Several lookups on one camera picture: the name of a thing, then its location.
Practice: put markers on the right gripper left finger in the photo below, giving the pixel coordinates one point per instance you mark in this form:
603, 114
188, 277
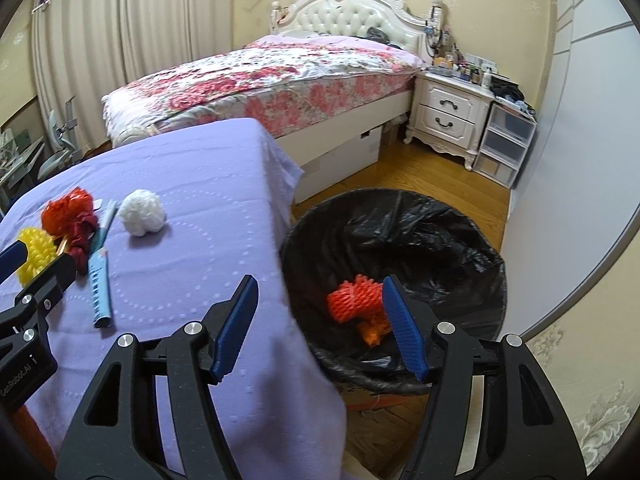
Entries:
115, 432

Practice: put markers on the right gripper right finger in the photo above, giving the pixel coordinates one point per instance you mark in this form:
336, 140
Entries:
491, 412

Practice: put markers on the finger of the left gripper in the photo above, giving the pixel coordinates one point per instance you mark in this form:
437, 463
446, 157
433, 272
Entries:
11, 259
47, 289

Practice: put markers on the yellow foam fruit net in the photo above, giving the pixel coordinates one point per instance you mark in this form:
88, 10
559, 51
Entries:
41, 251

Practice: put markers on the red mesh net ball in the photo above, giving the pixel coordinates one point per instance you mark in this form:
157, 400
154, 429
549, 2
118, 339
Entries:
59, 216

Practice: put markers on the light blue toothpaste tube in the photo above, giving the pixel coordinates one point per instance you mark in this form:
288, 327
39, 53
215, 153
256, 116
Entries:
100, 289

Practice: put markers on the dark red wrapper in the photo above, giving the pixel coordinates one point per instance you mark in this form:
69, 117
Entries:
79, 237

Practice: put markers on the teal thin wrapper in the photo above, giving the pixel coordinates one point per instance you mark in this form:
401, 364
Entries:
105, 221

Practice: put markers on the white foam net ball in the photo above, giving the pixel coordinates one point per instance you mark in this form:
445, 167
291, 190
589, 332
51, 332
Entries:
141, 212

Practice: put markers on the orange foil wrapper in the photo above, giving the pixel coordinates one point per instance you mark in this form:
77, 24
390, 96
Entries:
373, 331

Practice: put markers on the red foam fruit net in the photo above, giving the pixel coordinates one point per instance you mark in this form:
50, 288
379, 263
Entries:
362, 298

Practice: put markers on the desk with clutter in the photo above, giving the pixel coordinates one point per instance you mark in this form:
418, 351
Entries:
19, 157

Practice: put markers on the grey desk chair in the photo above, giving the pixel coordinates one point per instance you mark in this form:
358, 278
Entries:
62, 140

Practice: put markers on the purple tablecloth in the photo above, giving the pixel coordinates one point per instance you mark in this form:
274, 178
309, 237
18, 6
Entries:
227, 189

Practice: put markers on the beige curtain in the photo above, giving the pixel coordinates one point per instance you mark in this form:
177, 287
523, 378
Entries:
83, 49

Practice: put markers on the clear plastic drawer unit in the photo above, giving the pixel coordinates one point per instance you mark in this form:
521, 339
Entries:
509, 133

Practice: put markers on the white under-bed storage box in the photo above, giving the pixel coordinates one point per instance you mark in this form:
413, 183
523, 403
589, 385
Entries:
339, 164

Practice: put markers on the white nightstand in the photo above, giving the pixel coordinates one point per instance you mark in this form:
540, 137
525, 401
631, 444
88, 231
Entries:
449, 116

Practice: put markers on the bed with floral bedspread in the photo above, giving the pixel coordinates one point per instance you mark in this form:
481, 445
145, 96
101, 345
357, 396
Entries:
287, 84

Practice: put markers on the white tufted headboard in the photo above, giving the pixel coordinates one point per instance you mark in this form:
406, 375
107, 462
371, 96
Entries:
387, 19

